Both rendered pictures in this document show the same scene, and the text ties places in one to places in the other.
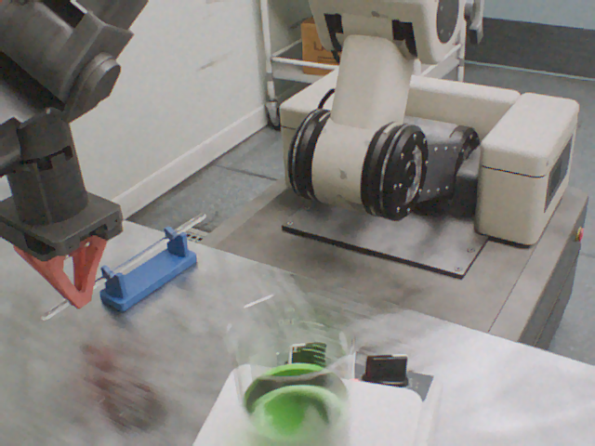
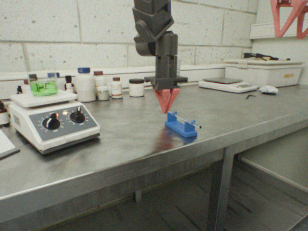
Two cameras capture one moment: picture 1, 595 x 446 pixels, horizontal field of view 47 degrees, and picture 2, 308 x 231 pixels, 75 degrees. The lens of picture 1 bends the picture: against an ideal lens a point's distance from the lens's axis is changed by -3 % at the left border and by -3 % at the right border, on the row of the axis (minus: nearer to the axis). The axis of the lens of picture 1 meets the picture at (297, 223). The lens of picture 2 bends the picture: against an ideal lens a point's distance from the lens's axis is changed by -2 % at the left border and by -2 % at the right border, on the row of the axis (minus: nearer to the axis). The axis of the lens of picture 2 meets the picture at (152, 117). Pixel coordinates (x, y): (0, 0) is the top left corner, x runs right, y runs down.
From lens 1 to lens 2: 0.79 m
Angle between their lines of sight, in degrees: 101
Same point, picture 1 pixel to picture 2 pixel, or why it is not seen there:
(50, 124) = (156, 45)
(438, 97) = not seen: outside the picture
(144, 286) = (171, 124)
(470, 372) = (38, 169)
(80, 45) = (134, 15)
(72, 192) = (157, 70)
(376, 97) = not seen: outside the picture
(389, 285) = not seen: outside the picture
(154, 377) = (127, 124)
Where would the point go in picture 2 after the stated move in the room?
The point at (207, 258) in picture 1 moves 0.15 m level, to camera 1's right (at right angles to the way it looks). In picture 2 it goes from (186, 139) to (158, 175)
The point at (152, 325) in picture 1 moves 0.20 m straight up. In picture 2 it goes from (152, 127) to (152, 45)
